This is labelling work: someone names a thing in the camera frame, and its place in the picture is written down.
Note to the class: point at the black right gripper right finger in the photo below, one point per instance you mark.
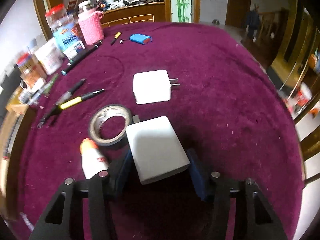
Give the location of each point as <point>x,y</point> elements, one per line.
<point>254,216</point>

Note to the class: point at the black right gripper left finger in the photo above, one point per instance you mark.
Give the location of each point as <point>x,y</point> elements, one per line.
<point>63,216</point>

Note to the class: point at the white glue bottle orange tip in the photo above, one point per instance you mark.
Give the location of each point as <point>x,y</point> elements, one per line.
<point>93,161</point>

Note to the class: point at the large white power adapter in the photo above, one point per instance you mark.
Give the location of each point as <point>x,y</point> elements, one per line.
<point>156,150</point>

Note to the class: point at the black tape roll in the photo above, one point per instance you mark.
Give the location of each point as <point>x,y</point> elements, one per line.
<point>107,127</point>

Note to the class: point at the maroon velvet tablecloth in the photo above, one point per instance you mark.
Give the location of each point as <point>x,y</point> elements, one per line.
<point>225,108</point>

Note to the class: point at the yellow black pen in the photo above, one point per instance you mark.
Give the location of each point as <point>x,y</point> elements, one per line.
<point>59,108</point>

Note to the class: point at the clear black pen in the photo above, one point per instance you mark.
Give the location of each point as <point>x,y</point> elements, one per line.
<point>67,95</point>

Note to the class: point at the green marker pen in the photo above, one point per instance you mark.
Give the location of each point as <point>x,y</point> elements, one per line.
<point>50,84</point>

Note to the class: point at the small white plug charger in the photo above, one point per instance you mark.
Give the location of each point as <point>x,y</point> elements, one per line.
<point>153,86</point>

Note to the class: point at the long black flashlight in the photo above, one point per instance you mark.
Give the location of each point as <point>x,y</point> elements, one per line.
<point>71,64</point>

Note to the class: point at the white red bucket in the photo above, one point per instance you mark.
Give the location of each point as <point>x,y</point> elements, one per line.
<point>303,96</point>

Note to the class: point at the brown snack jar red lid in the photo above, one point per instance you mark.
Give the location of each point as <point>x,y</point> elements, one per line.
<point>31,69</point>

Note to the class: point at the clear plastic jar white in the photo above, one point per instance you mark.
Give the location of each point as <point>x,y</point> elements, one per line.
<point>50,56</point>

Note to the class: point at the blue battery pack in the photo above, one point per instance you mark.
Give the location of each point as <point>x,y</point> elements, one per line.
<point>140,38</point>

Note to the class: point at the small yellow black screwdriver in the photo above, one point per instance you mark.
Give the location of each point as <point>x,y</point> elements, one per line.
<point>117,35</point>

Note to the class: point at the blue printed box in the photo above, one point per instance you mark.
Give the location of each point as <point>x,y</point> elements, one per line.
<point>67,36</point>

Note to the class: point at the clear jar red lid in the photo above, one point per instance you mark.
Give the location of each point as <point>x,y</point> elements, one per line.
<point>54,15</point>

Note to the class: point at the wooden cabinet counter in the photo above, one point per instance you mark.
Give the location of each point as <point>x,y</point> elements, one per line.
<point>147,12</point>

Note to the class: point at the bamboo painted panel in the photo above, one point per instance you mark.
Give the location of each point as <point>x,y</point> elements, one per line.
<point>181,11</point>

